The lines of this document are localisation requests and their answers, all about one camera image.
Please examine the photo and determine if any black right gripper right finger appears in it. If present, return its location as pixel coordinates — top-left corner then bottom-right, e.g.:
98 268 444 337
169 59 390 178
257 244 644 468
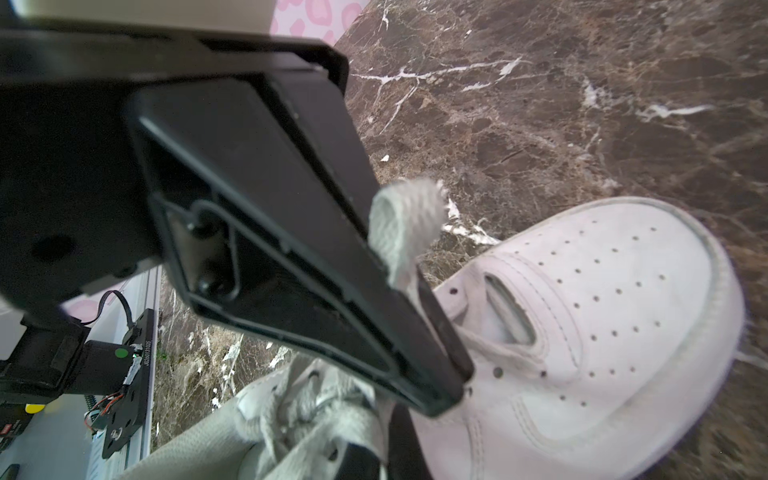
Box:
387 404 433 480

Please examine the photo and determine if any white shoelace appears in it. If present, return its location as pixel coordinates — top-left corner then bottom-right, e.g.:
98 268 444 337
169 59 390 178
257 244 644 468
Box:
237 179 446 479

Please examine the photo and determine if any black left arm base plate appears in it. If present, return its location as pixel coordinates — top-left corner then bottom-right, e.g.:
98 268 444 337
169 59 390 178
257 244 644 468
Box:
102 309 157 460

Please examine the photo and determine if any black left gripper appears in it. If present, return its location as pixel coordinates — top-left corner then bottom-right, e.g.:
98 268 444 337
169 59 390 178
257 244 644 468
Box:
1 21 349 312

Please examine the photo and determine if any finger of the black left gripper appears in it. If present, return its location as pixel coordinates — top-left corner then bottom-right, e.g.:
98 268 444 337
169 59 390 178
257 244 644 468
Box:
257 71 474 384
124 74 465 417

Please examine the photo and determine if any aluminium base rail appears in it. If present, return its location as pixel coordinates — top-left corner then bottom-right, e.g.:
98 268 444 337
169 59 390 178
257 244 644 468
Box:
86 268 161 479

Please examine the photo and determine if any white sneaker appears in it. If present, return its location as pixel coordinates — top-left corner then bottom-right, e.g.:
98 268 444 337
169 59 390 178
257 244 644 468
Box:
125 197 745 479

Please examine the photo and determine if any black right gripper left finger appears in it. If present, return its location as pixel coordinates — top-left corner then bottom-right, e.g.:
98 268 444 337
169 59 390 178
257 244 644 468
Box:
334 444 381 480

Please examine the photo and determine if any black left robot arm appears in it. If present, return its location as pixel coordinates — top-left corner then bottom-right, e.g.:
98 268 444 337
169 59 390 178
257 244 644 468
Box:
1 18 474 417

